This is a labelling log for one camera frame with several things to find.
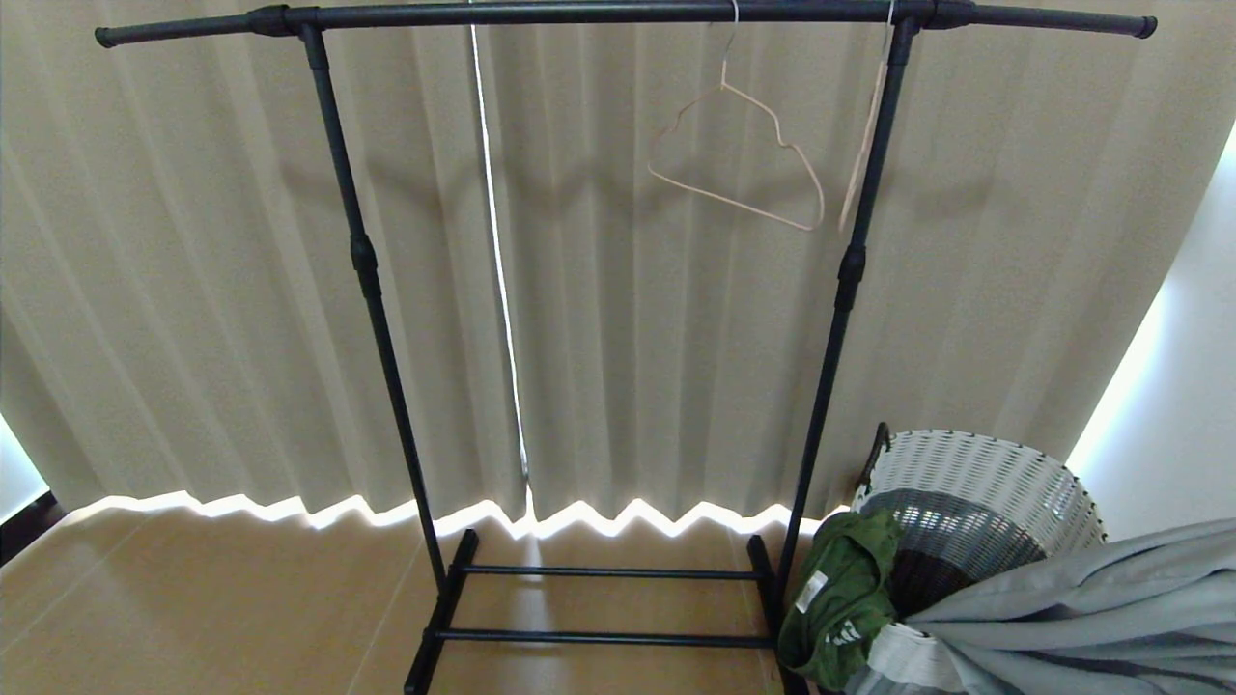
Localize pink clothes hanger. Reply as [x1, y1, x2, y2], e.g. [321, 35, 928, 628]
[647, 0, 827, 234]
[837, 0, 897, 234]

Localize pale grey shorts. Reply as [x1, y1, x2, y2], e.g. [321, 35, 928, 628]
[850, 519, 1236, 695]

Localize black clothes rack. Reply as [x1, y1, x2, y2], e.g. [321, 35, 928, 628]
[95, 0, 1158, 695]

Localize white laundry basket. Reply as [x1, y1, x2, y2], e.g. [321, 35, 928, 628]
[845, 422, 1109, 695]

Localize beige curtain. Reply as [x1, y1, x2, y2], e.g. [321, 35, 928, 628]
[0, 0, 1236, 542]

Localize green garment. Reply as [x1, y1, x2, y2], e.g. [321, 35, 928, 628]
[777, 510, 904, 691]

